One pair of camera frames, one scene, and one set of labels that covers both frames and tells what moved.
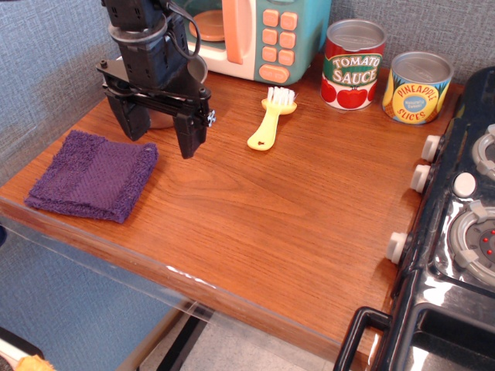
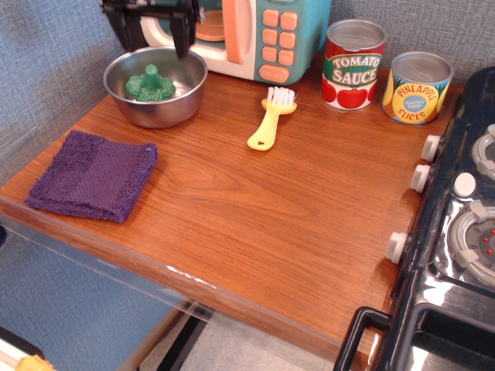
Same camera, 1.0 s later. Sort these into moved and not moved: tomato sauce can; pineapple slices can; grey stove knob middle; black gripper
Moved: black gripper
Not moved: pineapple slices can; tomato sauce can; grey stove knob middle
